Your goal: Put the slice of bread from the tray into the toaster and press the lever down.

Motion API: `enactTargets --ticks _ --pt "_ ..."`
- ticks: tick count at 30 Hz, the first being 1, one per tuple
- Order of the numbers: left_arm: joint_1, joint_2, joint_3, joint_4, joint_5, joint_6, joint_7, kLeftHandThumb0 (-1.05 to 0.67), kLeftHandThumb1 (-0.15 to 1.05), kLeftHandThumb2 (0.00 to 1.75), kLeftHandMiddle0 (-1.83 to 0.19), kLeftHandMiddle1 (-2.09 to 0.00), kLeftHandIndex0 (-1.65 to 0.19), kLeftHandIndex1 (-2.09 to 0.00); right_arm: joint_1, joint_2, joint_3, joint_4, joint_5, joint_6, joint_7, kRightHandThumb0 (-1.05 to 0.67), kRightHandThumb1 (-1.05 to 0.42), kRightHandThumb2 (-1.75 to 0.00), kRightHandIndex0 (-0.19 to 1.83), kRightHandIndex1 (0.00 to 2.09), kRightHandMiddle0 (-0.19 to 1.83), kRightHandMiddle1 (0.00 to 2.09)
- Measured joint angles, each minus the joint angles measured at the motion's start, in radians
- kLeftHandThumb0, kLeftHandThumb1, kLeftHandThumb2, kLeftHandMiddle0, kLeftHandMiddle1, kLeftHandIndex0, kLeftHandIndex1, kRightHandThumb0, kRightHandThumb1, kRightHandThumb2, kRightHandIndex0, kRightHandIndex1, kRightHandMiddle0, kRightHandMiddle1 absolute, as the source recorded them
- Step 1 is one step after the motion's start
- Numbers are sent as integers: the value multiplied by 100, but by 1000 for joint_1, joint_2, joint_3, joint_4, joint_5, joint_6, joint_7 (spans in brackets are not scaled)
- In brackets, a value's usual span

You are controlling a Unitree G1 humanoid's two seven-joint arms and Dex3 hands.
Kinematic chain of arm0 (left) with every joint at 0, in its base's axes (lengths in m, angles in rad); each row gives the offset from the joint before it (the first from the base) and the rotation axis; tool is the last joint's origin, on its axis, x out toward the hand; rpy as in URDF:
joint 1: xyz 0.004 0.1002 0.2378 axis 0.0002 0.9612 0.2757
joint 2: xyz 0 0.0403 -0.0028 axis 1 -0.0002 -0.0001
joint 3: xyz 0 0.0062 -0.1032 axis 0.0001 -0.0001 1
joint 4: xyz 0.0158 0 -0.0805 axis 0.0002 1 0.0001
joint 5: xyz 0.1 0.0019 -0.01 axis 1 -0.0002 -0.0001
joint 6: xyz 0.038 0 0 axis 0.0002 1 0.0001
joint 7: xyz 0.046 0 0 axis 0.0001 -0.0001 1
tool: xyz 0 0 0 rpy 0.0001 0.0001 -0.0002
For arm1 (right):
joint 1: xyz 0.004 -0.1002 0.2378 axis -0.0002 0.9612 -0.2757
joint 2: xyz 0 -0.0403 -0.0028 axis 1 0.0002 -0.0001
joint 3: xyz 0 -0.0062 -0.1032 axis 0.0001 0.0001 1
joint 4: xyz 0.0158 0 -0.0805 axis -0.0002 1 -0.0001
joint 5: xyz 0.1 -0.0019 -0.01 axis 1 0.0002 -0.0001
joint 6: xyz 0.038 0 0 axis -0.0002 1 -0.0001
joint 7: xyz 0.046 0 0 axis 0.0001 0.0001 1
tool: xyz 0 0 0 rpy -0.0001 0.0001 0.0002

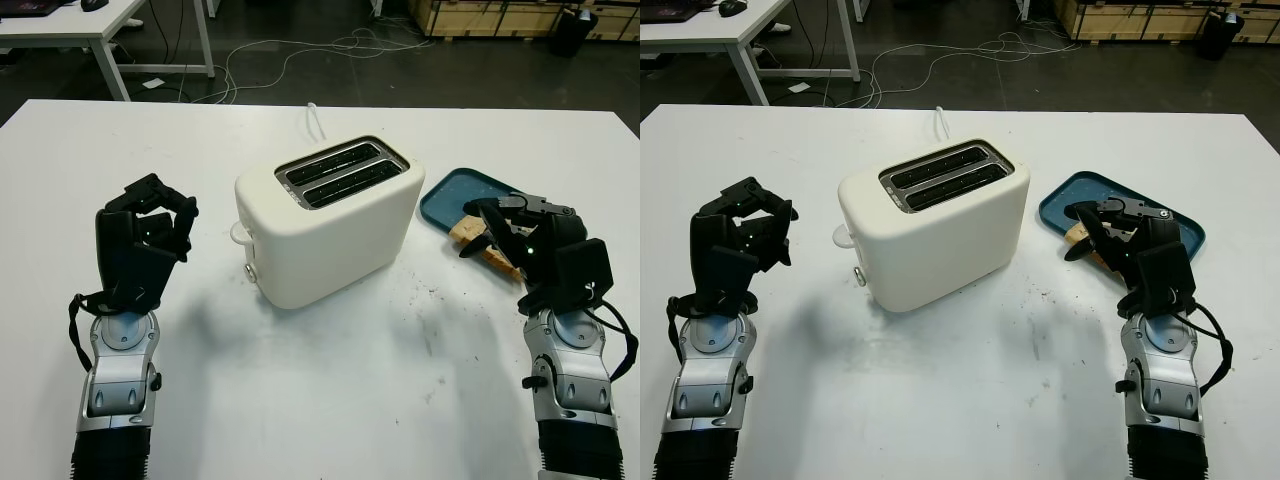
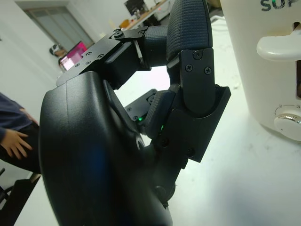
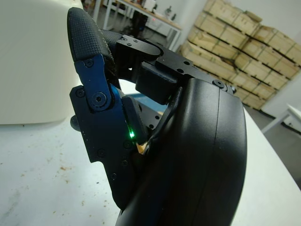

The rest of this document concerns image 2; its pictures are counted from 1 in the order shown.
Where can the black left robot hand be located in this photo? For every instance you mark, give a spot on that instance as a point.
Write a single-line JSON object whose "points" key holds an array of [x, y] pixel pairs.
{"points": [[94, 153]]}

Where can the white two-slot toaster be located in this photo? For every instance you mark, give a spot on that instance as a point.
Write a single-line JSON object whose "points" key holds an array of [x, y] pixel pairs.
{"points": [[240, 70]]}

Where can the black office chair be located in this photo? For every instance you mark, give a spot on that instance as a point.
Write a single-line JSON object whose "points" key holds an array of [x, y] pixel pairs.
{"points": [[21, 188]]}

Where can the person in dark clothes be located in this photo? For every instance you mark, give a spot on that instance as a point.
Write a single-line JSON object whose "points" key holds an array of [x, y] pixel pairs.
{"points": [[14, 113]]}

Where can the pink lit monitor screen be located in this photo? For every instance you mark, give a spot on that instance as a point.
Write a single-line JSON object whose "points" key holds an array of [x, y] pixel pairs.
{"points": [[73, 56]]}

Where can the grey framed glass door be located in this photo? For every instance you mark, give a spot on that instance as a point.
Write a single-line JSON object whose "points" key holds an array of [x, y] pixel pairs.
{"points": [[58, 26]]}

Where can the wooden workbench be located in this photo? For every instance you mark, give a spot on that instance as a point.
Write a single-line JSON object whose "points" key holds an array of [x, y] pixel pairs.
{"points": [[143, 16]]}

